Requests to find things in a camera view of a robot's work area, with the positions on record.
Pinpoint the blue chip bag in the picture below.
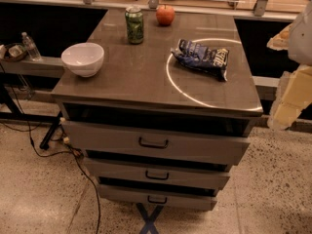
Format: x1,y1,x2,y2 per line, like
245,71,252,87
171,39,229,81

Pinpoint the red apple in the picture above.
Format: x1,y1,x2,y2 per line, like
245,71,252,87
156,5,175,26

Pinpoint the bottom grey drawer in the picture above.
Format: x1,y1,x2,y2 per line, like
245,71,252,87
97,184,217,211

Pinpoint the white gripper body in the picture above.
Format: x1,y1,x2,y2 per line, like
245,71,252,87
288,10,312,65

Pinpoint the white bowl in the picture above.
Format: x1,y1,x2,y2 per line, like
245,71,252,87
61,43,104,77

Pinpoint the grey drawer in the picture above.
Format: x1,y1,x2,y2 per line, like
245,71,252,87
97,184,217,211
62,121,250,165
84,158,229,190

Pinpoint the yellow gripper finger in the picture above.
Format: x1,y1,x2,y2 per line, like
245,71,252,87
267,65,312,130
266,24,292,51

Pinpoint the grey side shelf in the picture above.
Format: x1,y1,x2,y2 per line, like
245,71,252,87
0,57,64,78

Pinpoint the grey drawer cabinet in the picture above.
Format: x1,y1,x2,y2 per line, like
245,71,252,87
53,9,262,198

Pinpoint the middle grey drawer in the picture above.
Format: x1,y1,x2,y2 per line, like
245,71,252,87
84,158,229,190

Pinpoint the dark bowl with items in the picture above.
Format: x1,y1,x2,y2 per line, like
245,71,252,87
0,43,27,62

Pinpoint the top grey drawer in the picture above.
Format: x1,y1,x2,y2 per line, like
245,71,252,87
62,121,250,165

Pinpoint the black floor cable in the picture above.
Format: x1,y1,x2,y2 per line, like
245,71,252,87
0,81,102,234

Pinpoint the clear water bottle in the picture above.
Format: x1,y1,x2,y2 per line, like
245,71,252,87
21,32,42,61

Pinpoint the green soda can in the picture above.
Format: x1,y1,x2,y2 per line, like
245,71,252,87
125,6,144,44

